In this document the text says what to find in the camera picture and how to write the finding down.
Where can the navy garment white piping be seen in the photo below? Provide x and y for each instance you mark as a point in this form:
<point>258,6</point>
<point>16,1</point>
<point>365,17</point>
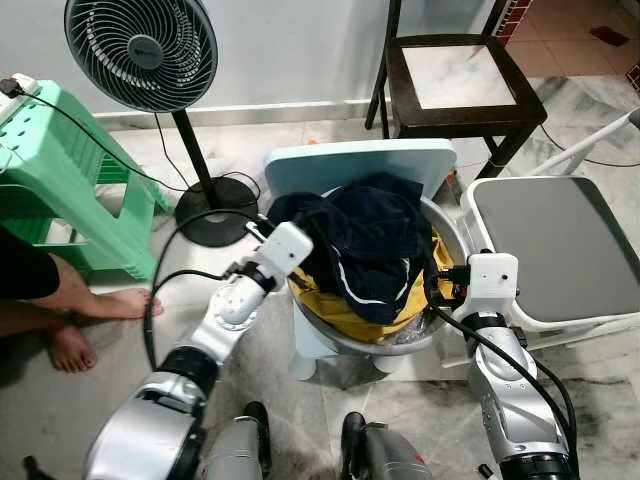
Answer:
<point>370,240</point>

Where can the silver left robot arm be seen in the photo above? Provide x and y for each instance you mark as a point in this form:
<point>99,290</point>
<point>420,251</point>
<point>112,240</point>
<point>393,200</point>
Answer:
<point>235,305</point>

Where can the grey laundry basket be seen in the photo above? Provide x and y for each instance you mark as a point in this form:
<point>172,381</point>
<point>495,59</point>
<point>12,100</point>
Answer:
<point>452,240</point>

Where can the grey white folding chair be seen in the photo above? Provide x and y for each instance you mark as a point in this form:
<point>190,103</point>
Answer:
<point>550,250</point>

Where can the yellow garment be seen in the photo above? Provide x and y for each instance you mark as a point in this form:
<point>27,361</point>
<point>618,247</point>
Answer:
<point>330,305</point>

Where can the light blue child chair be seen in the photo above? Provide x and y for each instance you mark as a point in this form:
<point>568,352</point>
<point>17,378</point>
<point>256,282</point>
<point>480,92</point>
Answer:
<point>350,165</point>

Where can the dark wooden chair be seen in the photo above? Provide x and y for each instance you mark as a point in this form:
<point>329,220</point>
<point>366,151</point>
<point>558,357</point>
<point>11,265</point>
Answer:
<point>460,118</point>

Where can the robot right leg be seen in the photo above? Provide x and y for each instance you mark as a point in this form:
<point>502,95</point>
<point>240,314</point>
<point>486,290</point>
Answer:
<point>385,455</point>

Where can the robot leg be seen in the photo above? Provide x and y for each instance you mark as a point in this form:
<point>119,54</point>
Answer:
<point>385,455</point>
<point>240,450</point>

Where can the robot left leg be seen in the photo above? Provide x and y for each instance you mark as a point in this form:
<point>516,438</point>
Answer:
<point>240,450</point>

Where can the person bare leg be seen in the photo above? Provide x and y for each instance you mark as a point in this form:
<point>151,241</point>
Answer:
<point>120,303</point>
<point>70,350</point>

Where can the black standing fan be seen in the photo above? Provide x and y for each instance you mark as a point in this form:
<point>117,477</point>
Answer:
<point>140,50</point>

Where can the green plastic stool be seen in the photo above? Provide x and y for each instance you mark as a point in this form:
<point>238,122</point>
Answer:
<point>60,150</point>

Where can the person black shorts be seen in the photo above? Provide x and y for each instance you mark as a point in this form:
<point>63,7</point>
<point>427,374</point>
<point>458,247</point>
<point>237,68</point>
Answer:
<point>25,265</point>

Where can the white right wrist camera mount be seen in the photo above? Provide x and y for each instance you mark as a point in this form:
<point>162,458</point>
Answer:
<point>495,280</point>

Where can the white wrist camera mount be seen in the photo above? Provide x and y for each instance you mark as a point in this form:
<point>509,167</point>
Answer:
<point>285,248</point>
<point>495,280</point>

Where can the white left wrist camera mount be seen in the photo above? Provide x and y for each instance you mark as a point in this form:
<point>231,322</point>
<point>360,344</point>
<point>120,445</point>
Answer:
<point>285,248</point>

